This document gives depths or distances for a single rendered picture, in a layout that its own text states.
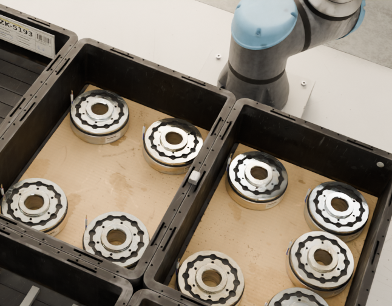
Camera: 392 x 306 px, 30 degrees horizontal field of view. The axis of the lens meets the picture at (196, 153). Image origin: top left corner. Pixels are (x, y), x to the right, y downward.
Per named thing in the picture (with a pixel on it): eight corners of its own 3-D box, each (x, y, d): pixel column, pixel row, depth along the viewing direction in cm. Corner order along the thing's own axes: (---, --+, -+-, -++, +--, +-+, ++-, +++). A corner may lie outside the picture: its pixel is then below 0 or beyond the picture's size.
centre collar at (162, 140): (164, 125, 127) (164, 123, 127) (191, 133, 127) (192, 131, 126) (155, 146, 124) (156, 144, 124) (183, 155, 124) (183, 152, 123)
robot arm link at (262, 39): (216, 48, 146) (221, -4, 135) (273, 28, 151) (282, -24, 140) (247, 88, 140) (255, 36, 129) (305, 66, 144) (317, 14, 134)
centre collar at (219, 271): (201, 260, 112) (201, 258, 111) (231, 272, 111) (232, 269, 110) (190, 287, 109) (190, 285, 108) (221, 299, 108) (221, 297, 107)
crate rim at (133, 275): (82, 44, 131) (82, 34, 129) (236, 104, 126) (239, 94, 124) (-48, 210, 107) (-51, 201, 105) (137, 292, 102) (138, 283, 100)
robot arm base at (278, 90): (236, 56, 159) (241, 22, 151) (300, 83, 155) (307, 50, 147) (202, 100, 151) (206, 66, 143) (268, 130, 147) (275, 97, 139)
